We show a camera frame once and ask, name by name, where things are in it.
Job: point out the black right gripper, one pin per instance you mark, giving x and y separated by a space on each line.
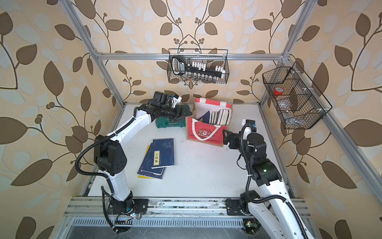
237 138

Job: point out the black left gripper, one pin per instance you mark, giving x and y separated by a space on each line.
180 114

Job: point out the black wolf cover book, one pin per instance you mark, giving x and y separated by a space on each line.
223 115

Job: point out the burlap canvas bag red front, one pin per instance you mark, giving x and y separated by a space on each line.
202 132

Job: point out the navy book dragon cover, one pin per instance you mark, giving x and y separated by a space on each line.
163 153

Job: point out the purple navy barcode book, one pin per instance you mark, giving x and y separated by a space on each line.
145 168

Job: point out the navy book small yellow label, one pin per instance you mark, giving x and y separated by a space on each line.
205 118

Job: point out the navy book barcode back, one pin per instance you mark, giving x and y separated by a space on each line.
211 117

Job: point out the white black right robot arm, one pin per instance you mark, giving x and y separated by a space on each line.
266 197

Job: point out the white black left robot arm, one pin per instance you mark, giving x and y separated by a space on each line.
109 153

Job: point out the green plastic tool case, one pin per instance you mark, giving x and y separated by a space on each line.
163 122

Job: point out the black socket wrench set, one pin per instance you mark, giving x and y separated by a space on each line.
179 67

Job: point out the red tape roll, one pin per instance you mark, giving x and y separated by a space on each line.
278 91

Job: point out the bottom yellow book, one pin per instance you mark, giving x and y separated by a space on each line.
142 176

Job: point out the small circuit board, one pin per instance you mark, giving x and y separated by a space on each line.
250 227

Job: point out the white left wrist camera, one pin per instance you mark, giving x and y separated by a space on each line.
172 101

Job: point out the black wire basket back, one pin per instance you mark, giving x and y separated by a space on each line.
210 57

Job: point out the black wire basket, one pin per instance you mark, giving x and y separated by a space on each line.
303 102
210 57

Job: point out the black wire basket right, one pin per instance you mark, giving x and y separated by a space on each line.
303 102

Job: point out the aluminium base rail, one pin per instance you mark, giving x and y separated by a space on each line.
160 212

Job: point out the aluminium frame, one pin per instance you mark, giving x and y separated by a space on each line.
370 176

